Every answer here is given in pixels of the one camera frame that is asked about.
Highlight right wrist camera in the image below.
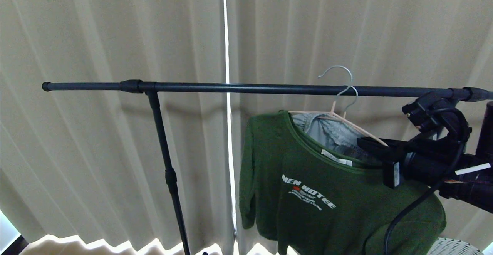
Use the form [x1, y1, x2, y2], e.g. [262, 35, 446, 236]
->
[402, 91, 471, 144]

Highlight pale grey shorts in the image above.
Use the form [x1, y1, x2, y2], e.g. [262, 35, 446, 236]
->
[291, 113, 382, 165]

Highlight white laundry basket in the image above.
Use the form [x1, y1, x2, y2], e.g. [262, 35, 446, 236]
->
[426, 238, 486, 255]

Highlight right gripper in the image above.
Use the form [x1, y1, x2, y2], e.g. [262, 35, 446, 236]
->
[382, 141, 468, 189]

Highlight green garment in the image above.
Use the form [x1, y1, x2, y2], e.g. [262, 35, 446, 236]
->
[239, 110, 447, 255]

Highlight black clothes rack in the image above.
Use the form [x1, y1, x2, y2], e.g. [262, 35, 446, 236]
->
[42, 80, 493, 255]

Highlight beige curtain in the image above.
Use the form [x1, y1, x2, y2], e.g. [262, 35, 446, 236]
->
[0, 0, 493, 255]

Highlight pink clothes hanger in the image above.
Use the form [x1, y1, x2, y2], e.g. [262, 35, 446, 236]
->
[288, 65, 389, 148]
[341, 86, 359, 120]

